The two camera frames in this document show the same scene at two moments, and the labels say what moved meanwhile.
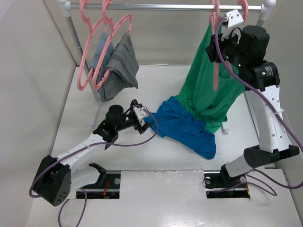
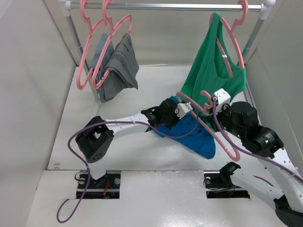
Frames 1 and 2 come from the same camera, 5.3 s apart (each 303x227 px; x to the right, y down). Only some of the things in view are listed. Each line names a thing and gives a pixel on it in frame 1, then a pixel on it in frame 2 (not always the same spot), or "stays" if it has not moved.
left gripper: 141,128 → 169,126
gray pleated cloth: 123,67 stays
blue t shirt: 173,120 stays
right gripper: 212,51 → 212,118
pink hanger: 84,3 stays
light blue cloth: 100,49 stays
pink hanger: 215,18 → 208,110
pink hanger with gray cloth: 107,18 stays
